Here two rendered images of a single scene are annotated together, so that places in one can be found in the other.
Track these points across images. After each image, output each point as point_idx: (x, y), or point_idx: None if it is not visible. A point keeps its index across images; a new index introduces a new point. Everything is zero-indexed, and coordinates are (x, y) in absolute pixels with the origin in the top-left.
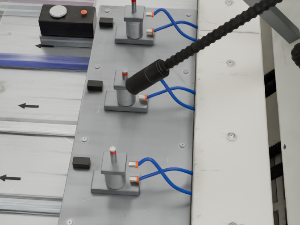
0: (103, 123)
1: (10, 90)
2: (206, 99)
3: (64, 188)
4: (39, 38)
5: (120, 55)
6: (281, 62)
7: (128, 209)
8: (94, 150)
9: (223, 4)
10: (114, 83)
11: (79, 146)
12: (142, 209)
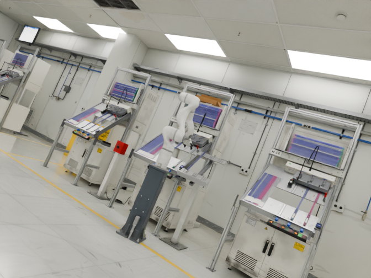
0: (194, 139)
1: (181, 146)
2: (197, 133)
3: (198, 143)
4: (177, 143)
5: None
6: (197, 128)
7: (202, 140)
8: (196, 140)
9: None
10: (192, 135)
11: (195, 141)
12: (203, 140)
